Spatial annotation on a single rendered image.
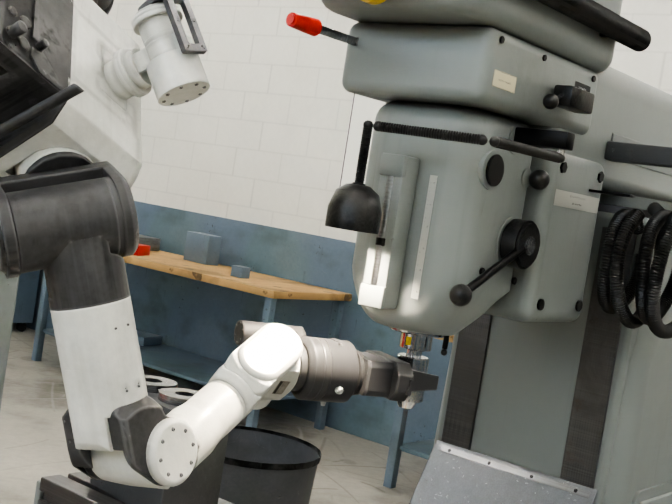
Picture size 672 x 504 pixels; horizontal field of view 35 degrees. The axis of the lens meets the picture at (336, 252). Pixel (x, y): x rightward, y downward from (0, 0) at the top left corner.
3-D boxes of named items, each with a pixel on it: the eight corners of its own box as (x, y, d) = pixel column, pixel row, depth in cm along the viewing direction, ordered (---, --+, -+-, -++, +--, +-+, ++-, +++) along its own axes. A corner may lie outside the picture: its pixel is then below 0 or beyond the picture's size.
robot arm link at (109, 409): (135, 509, 117) (99, 309, 115) (56, 500, 125) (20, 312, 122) (205, 473, 127) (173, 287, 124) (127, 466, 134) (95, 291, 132)
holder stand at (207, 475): (157, 523, 175) (175, 403, 174) (88, 483, 191) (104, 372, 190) (216, 516, 184) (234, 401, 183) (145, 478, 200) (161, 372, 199)
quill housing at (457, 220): (444, 343, 144) (483, 105, 142) (325, 314, 156) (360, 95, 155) (513, 341, 159) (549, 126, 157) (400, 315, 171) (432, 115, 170)
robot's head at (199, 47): (140, 80, 131) (177, 50, 126) (117, 17, 132) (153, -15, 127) (178, 81, 136) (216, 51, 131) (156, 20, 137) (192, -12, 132)
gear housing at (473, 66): (482, 101, 138) (495, 23, 138) (335, 90, 153) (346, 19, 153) (593, 137, 165) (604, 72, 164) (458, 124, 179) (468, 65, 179)
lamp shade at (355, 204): (316, 224, 140) (323, 177, 139) (336, 226, 146) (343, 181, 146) (368, 233, 137) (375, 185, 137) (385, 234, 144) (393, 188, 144)
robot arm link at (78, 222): (31, 319, 115) (8, 193, 114) (21, 310, 123) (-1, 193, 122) (138, 297, 120) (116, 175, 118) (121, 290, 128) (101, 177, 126)
